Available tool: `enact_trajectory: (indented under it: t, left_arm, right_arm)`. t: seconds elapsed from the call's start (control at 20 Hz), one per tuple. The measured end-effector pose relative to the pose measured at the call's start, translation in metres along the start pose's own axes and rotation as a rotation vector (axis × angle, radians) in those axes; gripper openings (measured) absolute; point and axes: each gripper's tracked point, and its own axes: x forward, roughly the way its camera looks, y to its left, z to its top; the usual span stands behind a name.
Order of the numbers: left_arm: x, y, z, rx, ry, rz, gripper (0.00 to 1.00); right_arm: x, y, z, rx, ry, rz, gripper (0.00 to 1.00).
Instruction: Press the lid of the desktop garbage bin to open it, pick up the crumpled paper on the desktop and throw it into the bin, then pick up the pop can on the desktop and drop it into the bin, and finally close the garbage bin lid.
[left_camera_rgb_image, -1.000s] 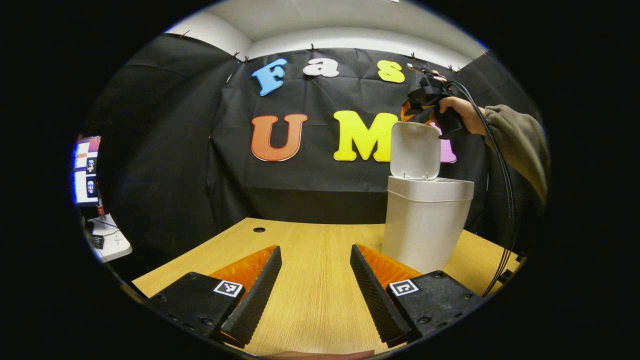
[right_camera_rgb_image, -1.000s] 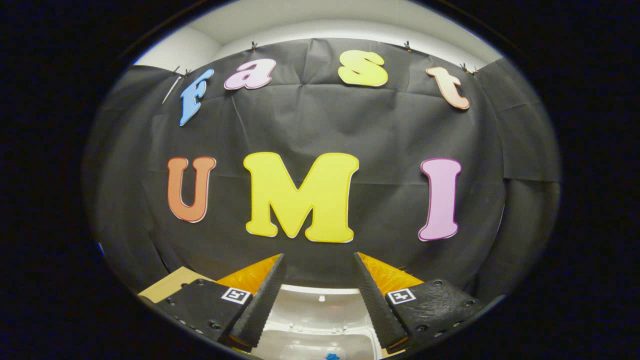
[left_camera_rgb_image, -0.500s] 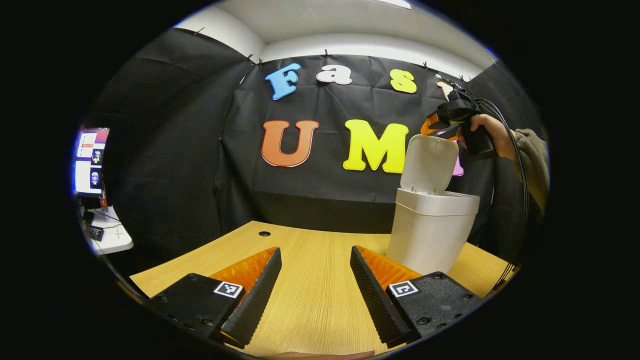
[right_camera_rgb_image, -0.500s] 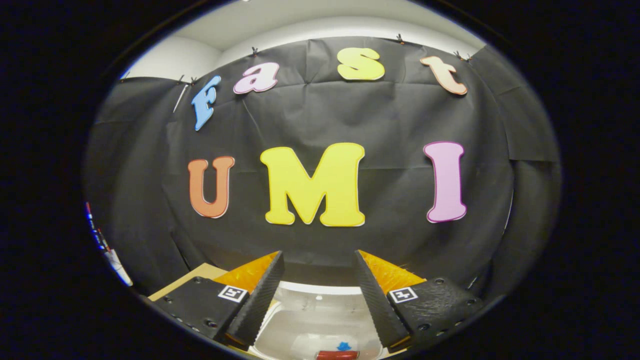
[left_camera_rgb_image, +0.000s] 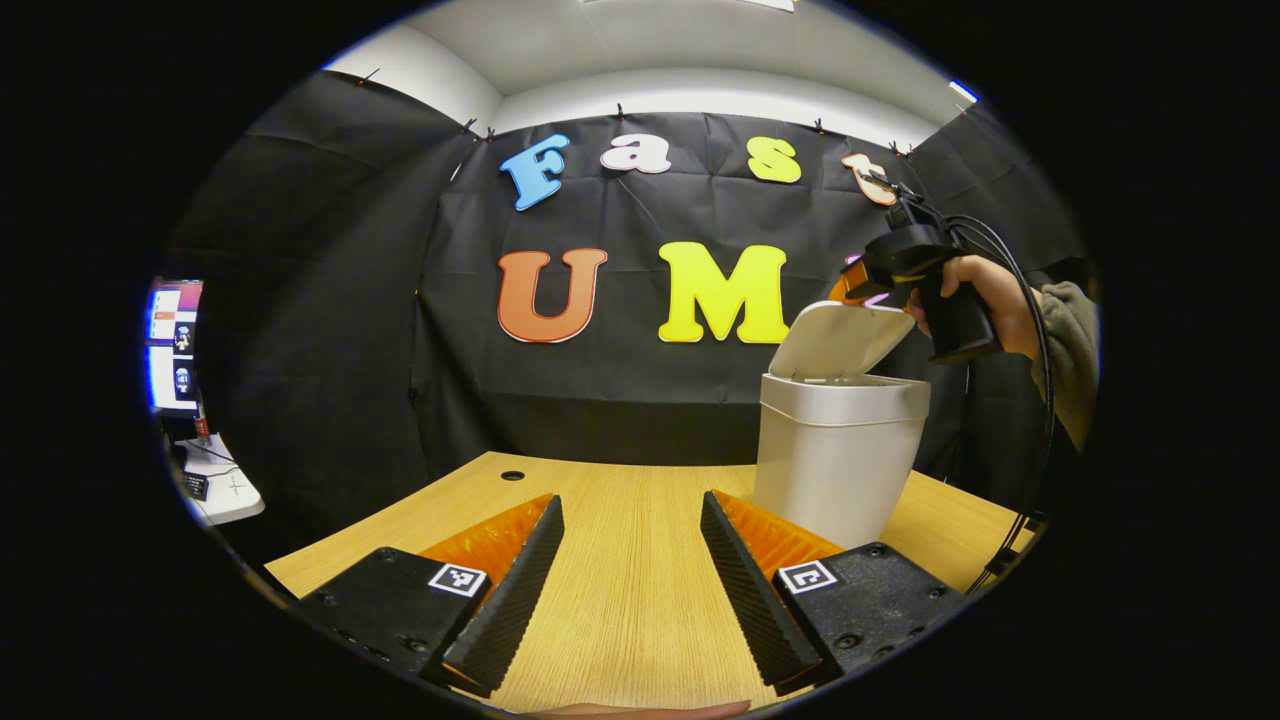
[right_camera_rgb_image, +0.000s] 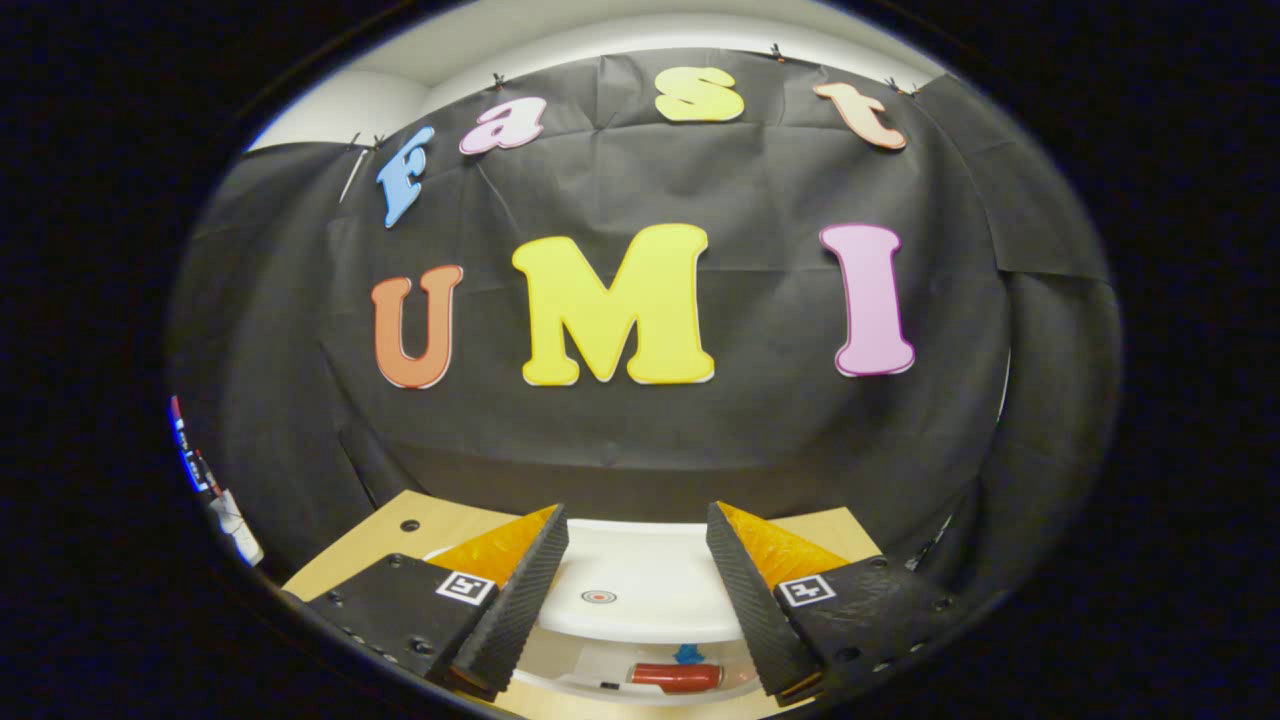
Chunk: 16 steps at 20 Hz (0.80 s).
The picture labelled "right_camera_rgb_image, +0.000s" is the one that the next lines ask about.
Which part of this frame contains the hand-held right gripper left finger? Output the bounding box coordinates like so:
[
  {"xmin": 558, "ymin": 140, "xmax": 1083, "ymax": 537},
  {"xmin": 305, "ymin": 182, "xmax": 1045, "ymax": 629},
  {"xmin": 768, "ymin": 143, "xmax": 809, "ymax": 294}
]
[{"xmin": 300, "ymin": 503, "xmax": 571, "ymax": 699}]

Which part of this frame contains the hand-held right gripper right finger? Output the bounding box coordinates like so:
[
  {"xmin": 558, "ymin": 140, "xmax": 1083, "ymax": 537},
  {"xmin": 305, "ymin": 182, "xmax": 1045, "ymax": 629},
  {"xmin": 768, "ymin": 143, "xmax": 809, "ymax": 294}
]
[{"xmin": 706, "ymin": 502, "xmax": 976, "ymax": 701}]

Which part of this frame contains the red pop can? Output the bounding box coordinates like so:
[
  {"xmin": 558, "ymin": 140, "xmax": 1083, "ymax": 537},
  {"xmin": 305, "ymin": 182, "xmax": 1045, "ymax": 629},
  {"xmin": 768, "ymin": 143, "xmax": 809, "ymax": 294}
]
[{"xmin": 627, "ymin": 661, "xmax": 725, "ymax": 694}]

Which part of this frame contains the white desktop garbage bin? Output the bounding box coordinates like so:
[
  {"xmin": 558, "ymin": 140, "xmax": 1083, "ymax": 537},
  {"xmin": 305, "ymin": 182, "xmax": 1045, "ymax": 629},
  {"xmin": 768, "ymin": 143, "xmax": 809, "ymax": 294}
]
[{"xmin": 420, "ymin": 518, "xmax": 781, "ymax": 707}]

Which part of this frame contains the wooden desktop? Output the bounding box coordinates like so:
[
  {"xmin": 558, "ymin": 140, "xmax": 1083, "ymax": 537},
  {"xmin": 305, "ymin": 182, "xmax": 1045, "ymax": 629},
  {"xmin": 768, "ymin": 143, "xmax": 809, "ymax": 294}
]
[{"xmin": 283, "ymin": 490, "xmax": 881, "ymax": 720}]

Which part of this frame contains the black backdrop cloth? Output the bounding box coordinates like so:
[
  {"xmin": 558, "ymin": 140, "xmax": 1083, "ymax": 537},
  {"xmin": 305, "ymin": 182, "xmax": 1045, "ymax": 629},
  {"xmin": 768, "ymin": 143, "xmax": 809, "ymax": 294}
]
[{"xmin": 165, "ymin": 45, "xmax": 1123, "ymax": 591}]

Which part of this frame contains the white side table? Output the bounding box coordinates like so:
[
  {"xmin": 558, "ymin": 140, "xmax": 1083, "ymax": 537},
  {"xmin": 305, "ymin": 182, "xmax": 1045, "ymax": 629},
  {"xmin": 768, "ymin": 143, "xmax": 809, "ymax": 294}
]
[{"xmin": 208, "ymin": 488, "xmax": 266, "ymax": 568}]

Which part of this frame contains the computer monitor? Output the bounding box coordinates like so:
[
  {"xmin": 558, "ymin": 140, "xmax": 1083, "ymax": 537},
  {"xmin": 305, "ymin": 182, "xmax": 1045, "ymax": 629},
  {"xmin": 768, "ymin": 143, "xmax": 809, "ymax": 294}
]
[{"xmin": 168, "ymin": 395, "xmax": 221, "ymax": 496}]

